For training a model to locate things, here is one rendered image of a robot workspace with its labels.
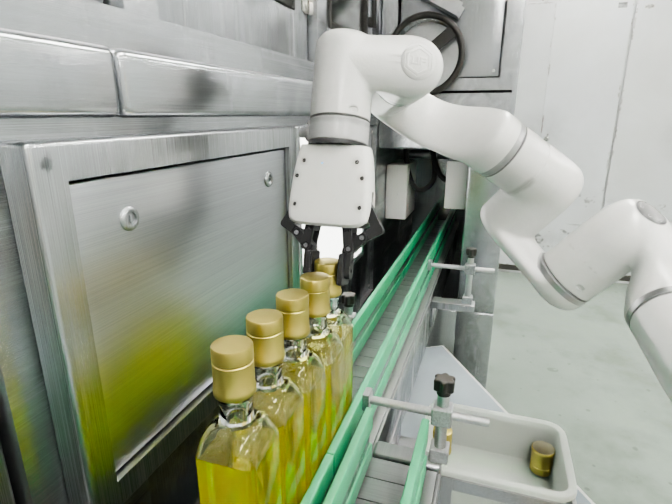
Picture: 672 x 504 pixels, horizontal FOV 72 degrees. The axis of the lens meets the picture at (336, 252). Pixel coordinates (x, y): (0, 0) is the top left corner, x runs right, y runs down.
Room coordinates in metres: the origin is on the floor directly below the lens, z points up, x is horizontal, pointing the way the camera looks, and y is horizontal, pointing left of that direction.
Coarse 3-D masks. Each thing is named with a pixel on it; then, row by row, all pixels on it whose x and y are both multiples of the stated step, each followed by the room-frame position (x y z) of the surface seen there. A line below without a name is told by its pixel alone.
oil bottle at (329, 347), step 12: (312, 336) 0.48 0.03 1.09; (324, 336) 0.49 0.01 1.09; (336, 336) 0.50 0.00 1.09; (312, 348) 0.47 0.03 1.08; (324, 348) 0.47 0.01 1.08; (336, 348) 0.49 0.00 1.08; (324, 360) 0.47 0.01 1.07; (336, 360) 0.49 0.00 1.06; (336, 372) 0.49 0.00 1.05; (336, 384) 0.49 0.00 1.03; (336, 396) 0.49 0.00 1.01; (336, 408) 0.49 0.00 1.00; (336, 420) 0.49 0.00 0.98; (336, 432) 0.49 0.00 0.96
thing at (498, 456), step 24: (456, 408) 0.71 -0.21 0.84; (480, 408) 0.71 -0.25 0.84; (432, 432) 0.68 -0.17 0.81; (456, 432) 0.70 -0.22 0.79; (480, 432) 0.69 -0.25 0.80; (504, 432) 0.68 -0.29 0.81; (528, 432) 0.67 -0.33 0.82; (552, 432) 0.65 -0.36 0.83; (456, 456) 0.67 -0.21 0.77; (480, 456) 0.67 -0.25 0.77; (504, 456) 0.67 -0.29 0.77; (528, 456) 0.66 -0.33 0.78; (480, 480) 0.54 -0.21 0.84; (504, 480) 0.54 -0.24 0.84; (528, 480) 0.61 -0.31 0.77; (552, 480) 0.60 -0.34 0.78
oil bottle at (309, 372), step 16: (288, 368) 0.42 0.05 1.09; (304, 368) 0.42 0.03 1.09; (320, 368) 0.44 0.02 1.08; (304, 384) 0.41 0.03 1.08; (320, 384) 0.44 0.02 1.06; (304, 400) 0.41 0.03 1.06; (320, 400) 0.44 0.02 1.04; (304, 416) 0.41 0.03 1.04; (320, 416) 0.44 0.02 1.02; (320, 432) 0.44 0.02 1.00; (320, 448) 0.44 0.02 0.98
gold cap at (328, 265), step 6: (318, 258) 0.57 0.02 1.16; (324, 258) 0.57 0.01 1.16; (330, 258) 0.57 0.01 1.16; (336, 258) 0.57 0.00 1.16; (318, 264) 0.54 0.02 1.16; (324, 264) 0.54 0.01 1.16; (330, 264) 0.54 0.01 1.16; (336, 264) 0.54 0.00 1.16; (318, 270) 0.54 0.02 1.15; (324, 270) 0.54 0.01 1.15; (330, 270) 0.54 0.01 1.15; (336, 270) 0.54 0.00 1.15; (330, 276) 0.54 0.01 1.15; (336, 276) 0.54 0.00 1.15; (330, 282) 0.54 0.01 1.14; (330, 288) 0.54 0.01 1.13; (336, 288) 0.54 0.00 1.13; (330, 294) 0.54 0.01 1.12; (336, 294) 0.54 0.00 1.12
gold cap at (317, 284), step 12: (300, 276) 0.50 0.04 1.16; (312, 276) 0.50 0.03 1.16; (324, 276) 0.50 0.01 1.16; (300, 288) 0.50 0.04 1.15; (312, 288) 0.48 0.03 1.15; (324, 288) 0.49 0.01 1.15; (312, 300) 0.48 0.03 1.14; (324, 300) 0.49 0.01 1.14; (312, 312) 0.48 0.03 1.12; (324, 312) 0.48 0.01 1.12
